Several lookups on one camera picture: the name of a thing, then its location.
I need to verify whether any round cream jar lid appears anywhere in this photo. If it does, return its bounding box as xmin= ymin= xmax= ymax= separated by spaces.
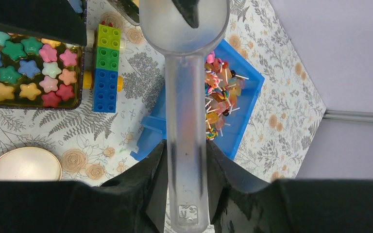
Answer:
xmin=0 ymin=147 xmax=62 ymax=182

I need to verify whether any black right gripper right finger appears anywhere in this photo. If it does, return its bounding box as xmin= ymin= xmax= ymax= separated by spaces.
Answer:
xmin=206 ymin=141 xmax=373 ymax=233

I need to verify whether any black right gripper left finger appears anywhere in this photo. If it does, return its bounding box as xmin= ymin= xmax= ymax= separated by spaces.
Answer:
xmin=0 ymin=140 xmax=168 ymax=233

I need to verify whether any gold tin with lollipops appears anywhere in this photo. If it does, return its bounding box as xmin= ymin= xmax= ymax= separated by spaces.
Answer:
xmin=107 ymin=0 xmax=140 ymax=26

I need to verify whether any tin of star candies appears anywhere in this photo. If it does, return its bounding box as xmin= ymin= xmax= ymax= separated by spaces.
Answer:
xmin=0 ymin=32 xmax=84 ymax=110

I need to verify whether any blue plastic candy bin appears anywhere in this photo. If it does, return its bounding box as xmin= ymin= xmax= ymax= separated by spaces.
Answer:
xmin=130 ymin=40 xmax=265 ymax=161

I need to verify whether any stacked toy brick block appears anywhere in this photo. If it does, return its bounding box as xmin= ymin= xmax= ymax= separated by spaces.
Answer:
xmin=83 ymin=21 xmax=126 ymax=113

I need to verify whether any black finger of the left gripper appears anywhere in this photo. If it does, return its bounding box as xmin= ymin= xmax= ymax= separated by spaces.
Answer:
xmin=0 ymin=0 xmax=87 ymax=46
xmin=172 ymin=0 xmax=199 ymax=29

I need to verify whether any translucent plastic scoop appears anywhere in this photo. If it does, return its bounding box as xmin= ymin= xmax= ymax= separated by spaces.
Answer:
xmin=139 ymin=0 xmax=230 ymax=233

